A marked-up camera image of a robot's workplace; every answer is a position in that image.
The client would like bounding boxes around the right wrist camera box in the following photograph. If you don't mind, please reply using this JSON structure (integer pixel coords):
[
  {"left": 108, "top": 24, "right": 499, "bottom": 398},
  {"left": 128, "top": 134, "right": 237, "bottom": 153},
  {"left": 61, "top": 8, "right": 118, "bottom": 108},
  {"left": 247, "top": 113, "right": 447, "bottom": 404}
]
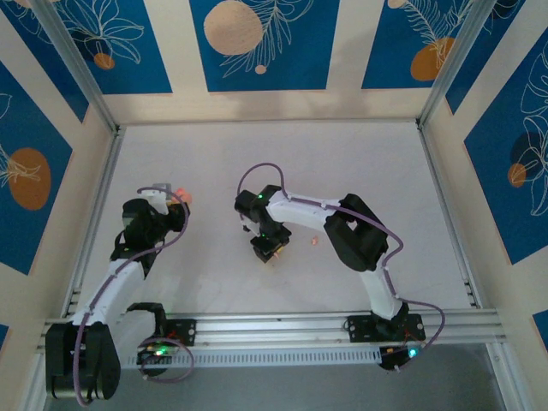
[{"left": 240, "top": 213, "right": 260, "bottom": 236}]

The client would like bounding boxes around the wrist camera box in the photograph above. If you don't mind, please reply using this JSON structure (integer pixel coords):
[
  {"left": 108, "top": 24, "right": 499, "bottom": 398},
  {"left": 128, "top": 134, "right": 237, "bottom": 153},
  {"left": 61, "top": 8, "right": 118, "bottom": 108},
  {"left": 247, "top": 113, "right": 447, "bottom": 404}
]
[
  {"left": 136, "top": 183, "right": 173, "bottom": 215},
  {"left": 240, "top": 213, "right": 260, "bottom": 236}
]

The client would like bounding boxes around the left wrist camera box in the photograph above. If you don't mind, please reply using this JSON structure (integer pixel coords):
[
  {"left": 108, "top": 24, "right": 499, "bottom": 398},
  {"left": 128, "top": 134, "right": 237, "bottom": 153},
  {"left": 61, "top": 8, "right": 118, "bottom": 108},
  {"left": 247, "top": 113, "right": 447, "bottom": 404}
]
[{"left": 136, "top": 183, "right": 173, "bottom": 215}]

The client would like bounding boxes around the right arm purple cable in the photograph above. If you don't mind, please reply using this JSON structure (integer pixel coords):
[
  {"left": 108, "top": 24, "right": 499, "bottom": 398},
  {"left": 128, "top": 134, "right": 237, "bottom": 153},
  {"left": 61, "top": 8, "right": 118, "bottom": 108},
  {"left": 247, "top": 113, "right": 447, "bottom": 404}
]
[{"left": 237, "top": 162, "right": 449, "bottom": 373}]

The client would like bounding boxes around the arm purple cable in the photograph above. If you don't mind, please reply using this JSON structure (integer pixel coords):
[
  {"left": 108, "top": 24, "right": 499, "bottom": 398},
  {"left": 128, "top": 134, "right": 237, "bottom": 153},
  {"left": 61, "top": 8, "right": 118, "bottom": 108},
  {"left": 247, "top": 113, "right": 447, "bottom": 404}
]
[
  {"left": 72, "top": 186, "right": 194, "bottom": 407},
  {"left": 237, "top": 162, "right": 449, "bottom": 373}
]

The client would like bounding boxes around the aluminium side rail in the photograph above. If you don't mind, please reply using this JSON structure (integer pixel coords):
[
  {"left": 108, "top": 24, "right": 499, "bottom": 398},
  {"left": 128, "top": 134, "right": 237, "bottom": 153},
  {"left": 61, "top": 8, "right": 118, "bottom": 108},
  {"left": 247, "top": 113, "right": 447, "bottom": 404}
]
[
  {"left": 417, "top": 123, "right": 483, "bottom": 309},
  {"left": 62, "top": 126, "right": 128, "bottom": 318}
]

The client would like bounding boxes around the aluminium mounting rail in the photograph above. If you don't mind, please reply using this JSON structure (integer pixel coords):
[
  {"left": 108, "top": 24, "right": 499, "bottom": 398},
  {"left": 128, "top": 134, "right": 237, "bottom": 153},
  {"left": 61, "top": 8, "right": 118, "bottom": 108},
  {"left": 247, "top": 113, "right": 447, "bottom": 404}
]
[{"left": 36, "top": 310, "right": 509, "bottom": 354}]

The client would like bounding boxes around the grey slotted cable duct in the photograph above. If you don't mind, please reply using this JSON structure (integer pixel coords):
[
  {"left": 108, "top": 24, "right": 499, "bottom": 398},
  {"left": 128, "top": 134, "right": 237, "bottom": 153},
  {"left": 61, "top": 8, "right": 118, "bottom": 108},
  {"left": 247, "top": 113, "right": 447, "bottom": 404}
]
[{"left": 53, "top": 346, "right": 384, "bottom": 370}]

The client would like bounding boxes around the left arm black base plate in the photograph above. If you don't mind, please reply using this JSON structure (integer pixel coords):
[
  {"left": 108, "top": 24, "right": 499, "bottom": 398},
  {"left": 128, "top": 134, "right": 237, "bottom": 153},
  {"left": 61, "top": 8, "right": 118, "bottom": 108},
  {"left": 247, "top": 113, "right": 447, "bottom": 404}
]
[{"left": 123, "top": 319, "right": 198, "bottom": 348}]

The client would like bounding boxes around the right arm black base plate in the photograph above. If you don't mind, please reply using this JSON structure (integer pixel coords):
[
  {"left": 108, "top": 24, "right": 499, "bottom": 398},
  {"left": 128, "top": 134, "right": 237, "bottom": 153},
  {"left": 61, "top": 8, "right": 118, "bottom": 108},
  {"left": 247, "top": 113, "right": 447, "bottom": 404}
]
[{"left": 344, "top": 314, "right": 427, "bottom": 343}]

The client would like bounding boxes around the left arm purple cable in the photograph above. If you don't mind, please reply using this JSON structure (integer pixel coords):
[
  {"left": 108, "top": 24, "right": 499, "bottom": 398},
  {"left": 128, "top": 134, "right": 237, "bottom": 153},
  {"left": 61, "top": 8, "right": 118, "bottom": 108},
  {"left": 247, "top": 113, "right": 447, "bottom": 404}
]
[{"left": 72, "top": 186, "right": 194, "bottom": 407}]

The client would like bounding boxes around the aluminium frame post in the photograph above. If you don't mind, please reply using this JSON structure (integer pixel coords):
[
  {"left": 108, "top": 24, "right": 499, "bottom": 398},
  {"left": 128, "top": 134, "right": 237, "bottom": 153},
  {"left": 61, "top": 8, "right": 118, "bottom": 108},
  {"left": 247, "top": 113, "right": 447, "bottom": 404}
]
[
  {"left": 32, "top": 0, "right": 121, "bottom": 134},
  {"left": 417, "top": 0, "right": 502, "bottom": 129}
]

